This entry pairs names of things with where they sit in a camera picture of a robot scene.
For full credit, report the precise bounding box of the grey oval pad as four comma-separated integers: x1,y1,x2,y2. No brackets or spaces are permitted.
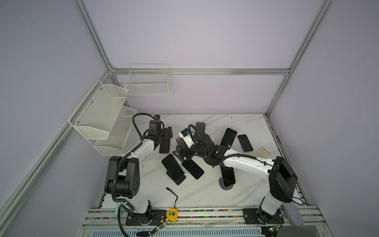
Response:
281,202,305,227

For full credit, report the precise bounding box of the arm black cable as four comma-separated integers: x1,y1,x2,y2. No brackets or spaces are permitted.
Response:
188,123,306,205
111,112,156,237

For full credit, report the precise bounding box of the yellow tape measure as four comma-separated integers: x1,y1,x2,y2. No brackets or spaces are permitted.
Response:
166,187,179,222

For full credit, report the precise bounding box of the grey round stand back left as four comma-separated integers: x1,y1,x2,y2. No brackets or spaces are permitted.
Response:
176,137,187,151

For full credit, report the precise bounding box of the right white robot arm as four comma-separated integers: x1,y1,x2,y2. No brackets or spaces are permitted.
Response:
173,131,298,225

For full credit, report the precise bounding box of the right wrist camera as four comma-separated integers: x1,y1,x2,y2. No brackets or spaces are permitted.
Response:
179,128,195,148

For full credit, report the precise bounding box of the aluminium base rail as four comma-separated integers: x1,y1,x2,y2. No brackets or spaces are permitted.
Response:
82,206,327,229

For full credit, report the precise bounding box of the grey stand front centre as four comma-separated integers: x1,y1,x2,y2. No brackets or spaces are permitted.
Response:
219,177,233,191

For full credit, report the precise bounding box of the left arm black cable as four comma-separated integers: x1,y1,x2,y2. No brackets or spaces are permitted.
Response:
111,112,156,237

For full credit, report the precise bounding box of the white mesh two-tier shelf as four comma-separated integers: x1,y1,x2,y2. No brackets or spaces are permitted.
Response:
68,81,137,157

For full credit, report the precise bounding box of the white wire basket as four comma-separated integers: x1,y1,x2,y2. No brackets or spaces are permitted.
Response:
124,64,172,96

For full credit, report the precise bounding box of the brown round phone stand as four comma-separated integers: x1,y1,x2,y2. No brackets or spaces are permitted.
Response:
195,122,206,137

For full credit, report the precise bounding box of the black phone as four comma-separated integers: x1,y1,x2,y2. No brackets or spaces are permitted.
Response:
161,154,184,180
159,138,171,154
220,166,236,186
237,134,254,152
182,160,204,180
220,128,237,149

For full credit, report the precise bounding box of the black folding phone stand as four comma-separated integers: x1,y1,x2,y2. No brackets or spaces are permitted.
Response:
166,172,186,186

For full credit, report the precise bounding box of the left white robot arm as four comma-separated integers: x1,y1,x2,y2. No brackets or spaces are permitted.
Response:
105,115,170,225

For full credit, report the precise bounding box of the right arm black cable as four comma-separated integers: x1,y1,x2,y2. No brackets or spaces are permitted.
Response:
188,123,306,205

